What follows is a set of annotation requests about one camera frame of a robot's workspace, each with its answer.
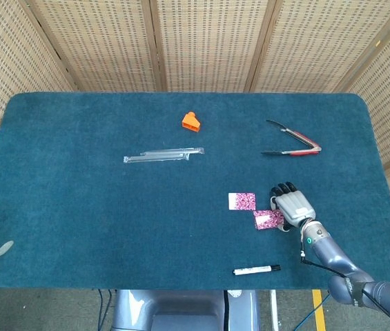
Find orange plastic block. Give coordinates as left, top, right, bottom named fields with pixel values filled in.
left=181, top=111, right=202, bottom=132

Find blue-grey robot torso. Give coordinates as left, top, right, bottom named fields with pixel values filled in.
left=111, top=289, right=261, bottom=331

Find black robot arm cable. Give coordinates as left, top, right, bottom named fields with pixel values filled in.
left=300, top=251, right=390, bottom=331

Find blue floor cable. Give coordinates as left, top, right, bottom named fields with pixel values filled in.
left=97, top=288, right=113, bottom=331
left=298, top=292, right=332, bottom=331

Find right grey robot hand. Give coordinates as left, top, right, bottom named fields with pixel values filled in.
left=269, top=181, right=316, bottom=231

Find white metal post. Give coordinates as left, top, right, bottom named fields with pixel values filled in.
left=269, top=289, right=279, bottom=331

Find red-handled metal tongs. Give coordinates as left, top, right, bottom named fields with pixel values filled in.
left=261, top=119, right=322, bottom=157

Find white black marker pen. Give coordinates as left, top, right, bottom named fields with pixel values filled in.
left=233, top=264, right=281, bottom=277

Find clear wrapped plastic straw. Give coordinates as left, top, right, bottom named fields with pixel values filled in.
left=140, top=146, right=205, bottom=156
left=123, top=154, right=191, bottom=165

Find yellow floor tape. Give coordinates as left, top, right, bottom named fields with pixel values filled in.
left=311, top=289, right=327, bottom=331

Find blue plush table cover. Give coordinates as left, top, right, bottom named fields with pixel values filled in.
left=0, top=92, right=390, bottom=290

